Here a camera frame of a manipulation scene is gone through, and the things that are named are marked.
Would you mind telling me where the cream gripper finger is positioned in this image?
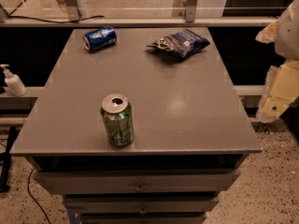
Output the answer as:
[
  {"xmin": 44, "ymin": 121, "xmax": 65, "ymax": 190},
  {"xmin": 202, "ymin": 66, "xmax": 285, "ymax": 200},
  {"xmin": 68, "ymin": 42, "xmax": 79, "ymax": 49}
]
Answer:
[
  {"xmin": 256, "ymin": 60, "xmax": 299, "ymax": 123},
  {"xmin": 255, "ymin": 21, "xmax": 278, "ymax": 44}
]

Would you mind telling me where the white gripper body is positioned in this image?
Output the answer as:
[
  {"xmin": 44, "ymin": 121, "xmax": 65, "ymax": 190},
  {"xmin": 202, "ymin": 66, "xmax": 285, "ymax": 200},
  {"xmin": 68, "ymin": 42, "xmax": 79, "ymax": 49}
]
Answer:
[{"xmin": 275, "ymin": 0, "xmax": 299, "ymax": 60}]

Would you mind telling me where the blue pepsi can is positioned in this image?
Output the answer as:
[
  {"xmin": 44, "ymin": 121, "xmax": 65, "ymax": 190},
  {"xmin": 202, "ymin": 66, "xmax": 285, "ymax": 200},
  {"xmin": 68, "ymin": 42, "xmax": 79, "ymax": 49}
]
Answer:
[{"xmin": 83, "ymin": 26, "xmax": 117, "ymax": 51}]

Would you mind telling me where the blue chip bag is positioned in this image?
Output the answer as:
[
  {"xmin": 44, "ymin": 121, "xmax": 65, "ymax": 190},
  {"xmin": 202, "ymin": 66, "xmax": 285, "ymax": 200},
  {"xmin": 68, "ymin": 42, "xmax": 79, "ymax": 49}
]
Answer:
[{"xmin": 149, "ymin": 29, "xmax": 210, "ymax": 60}]

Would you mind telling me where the white pump bottle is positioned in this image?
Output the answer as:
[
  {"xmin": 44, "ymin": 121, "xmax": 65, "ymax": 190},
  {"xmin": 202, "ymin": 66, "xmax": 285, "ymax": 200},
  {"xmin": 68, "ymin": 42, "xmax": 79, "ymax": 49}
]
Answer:
[{"xmin": 0, "ymin": 64, "xmax": 27, "ymax": 96}]

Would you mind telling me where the black cable behind table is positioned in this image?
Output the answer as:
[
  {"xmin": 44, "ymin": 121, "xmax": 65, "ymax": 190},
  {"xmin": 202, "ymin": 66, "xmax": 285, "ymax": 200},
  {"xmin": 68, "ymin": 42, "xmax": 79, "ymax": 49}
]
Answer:
[{"xmin": 7, "ymin": 0, "xmax": 106, "ymax": 24}]

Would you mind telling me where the grey drawer cabinet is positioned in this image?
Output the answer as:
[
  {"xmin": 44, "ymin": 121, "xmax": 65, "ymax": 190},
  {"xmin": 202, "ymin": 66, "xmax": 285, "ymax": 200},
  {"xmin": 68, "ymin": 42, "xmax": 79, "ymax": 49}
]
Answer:
[{"xmin": 12, "ymin": 28, "xmax": 261, "ymax": 224}]

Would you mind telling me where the green soda can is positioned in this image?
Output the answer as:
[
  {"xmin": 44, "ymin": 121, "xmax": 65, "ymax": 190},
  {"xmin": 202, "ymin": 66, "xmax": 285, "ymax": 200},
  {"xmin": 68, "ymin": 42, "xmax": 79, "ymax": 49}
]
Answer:
[{"xmin": 100, "ymin": 93, "xmax": 134, "ymax": 147}]

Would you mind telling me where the grey metal railing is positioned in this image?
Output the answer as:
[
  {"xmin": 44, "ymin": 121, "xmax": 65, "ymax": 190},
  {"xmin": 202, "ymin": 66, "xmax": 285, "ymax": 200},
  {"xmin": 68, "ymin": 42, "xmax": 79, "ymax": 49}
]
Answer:
[{"xmin": 0, "ymin": 0, "xmax": 299, "ymax": 28}]

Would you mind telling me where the black stand leg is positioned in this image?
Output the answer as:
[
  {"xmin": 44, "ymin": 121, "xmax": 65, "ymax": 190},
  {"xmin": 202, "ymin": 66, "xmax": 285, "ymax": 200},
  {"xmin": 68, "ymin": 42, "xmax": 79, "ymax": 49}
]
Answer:
[{"xmin": 0, "ymin": 126, "xmax": 17, "ymax": 193}]

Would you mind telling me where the black floor cable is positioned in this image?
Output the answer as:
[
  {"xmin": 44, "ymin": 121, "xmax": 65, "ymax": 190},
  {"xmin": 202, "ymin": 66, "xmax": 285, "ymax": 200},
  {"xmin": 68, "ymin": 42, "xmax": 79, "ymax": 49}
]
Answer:
[{"xmin": 27, "ymin": 167, "xmax": 52, "ymax": 224}]

